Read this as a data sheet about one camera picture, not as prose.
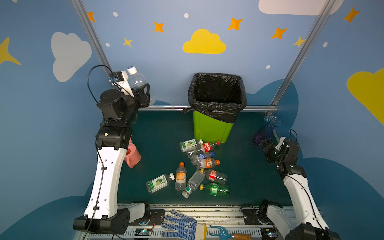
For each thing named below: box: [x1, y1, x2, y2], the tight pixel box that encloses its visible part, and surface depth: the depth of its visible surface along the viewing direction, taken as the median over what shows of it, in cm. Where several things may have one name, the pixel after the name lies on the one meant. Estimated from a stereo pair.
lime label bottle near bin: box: [179, 139, 204, 152], surface depth 100 cm
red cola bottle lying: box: [187, 141, 222, 157], surface depth 98 cm
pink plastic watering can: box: [124, 137, 141, 169], surface depth 88 cm
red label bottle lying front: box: [205, 169, 228, 183], surface depth 86 cm
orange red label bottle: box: [201, 158, 221, 169], surface depth 90 cm
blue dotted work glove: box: [161, 209, 208, 240], surface depth 73 cm
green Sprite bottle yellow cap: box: [200, 182, 230, 197], surface depth 81 cm
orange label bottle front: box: [174, 162, 187, 191], surface depth 86 cm
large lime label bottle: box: [145, 172, 175, 194], surface depth 84 cm
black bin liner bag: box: [181, 72, 247, 124], surface depth 88 cm
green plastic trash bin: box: [193, 110, 234, 144], surface depth 97 cm
